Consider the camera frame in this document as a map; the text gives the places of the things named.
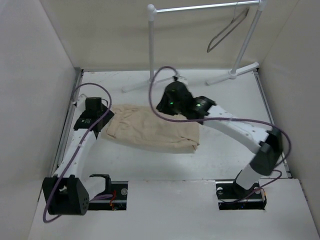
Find beige trousers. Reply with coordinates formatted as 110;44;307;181
102;104;200;153

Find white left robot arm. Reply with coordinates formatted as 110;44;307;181
42;97;114;217

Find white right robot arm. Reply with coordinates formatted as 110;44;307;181
156;80;283;199

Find white clothes rack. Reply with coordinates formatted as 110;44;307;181
121;0;268;93

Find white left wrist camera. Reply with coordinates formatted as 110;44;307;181
72;94;87;108

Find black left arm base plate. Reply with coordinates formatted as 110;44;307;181
88;181;129;211

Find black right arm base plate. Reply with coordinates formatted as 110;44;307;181
215;180;267;211

